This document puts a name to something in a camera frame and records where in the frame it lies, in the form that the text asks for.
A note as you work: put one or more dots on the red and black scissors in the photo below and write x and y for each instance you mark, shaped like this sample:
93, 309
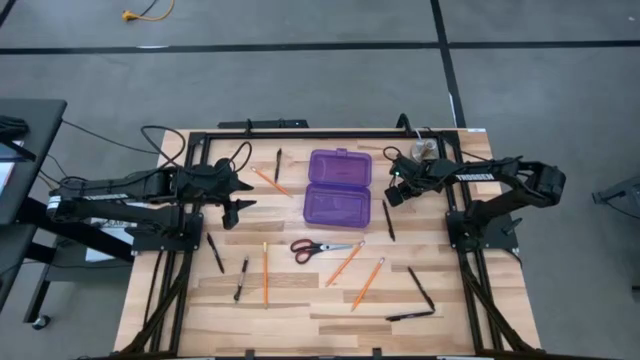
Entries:
318, 247

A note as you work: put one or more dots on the grey stand leg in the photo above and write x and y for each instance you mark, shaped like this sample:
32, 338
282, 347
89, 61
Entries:
620, 192

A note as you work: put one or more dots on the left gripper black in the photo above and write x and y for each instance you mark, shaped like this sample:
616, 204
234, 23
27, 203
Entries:
205, 185

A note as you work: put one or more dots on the black object on desk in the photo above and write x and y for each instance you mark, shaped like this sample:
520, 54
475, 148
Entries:
10, 127

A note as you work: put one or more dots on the cylinder weight on disc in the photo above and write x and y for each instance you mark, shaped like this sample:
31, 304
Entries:
425, 150

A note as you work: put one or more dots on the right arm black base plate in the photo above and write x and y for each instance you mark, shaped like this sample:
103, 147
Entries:
502, 232

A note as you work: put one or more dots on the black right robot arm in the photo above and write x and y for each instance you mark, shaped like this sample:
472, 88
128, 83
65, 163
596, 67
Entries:
545, 182

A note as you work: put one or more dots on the purple translucent supply box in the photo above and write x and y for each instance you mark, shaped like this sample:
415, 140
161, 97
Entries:
340, 172

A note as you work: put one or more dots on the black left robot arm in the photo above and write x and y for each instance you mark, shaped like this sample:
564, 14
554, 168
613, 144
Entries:
100, 197

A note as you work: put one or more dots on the black aluminium table frame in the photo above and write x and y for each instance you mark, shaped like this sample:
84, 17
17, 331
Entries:
325, 135

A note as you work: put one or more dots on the black caster wheel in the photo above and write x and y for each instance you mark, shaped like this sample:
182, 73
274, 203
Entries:
41, 321

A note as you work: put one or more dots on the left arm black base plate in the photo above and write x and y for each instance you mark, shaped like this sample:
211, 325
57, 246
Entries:
165, 244

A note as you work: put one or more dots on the black and silver pen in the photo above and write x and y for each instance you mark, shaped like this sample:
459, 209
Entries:
241, 278

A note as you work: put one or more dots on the black desk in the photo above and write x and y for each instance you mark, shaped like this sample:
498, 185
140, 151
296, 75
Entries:
35, 165

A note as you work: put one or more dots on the black mounting bar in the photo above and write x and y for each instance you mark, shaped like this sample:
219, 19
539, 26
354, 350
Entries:
265, 124

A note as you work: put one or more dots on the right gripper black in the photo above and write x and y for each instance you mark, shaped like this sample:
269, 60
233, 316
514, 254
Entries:
415, 176

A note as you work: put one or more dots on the white paper sheet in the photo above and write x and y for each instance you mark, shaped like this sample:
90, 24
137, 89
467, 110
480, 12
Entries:
100, 255

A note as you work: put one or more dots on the orange pencil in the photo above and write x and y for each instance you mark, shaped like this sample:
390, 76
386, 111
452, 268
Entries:
345, 264
368, 284
272, 183
265, 275

